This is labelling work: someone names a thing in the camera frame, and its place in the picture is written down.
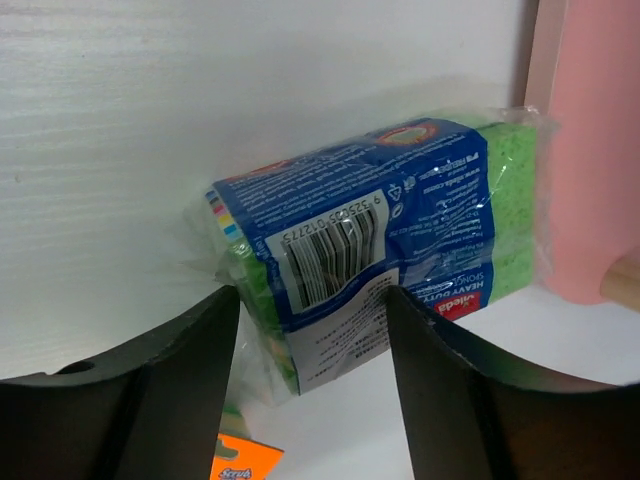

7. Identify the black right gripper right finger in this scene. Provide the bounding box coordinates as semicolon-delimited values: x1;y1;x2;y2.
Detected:
385;286;639;479

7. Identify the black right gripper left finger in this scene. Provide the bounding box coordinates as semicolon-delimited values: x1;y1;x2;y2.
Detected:
1;286;240;479

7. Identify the pink three-tier shelf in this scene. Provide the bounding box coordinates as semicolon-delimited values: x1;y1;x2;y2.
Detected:
525;0;639;310

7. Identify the green orange sponge pack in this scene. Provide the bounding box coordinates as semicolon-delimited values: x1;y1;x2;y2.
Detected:
209;402;284;480

